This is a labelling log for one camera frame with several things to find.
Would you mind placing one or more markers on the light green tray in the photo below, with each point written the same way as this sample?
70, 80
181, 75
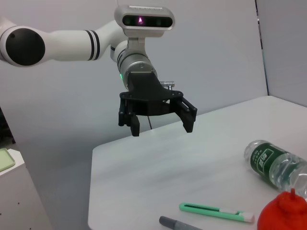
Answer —
4, 159

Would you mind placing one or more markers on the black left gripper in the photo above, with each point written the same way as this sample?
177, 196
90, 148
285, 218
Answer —
146, 83

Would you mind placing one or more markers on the mint green utility knife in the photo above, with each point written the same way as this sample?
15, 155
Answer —
204, 210

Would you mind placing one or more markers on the grey pen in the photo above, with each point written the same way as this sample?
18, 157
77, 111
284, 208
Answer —
170, 221

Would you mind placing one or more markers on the clear green-label water bottle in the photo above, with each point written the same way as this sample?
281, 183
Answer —
263, 160

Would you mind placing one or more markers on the white cabinet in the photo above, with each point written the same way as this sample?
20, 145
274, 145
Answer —
14, 196

